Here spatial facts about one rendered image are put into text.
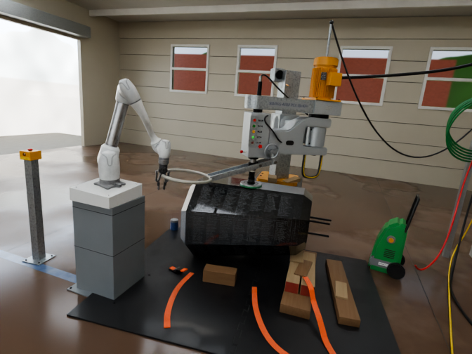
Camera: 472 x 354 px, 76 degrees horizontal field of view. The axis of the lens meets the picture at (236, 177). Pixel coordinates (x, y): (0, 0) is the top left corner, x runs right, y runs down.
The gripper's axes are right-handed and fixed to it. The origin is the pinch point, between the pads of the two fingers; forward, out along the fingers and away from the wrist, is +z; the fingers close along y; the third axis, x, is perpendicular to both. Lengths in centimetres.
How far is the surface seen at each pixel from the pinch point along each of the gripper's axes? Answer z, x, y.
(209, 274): 73, -38, 39
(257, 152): -39, -26, 80
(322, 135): -62, -42, 145
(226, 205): 14, -22, 57
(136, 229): 35.5, -9.3, -21.7
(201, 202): 16.0, -4.4, 39.3
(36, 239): 71, 66, -94
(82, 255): 57, -2, -62
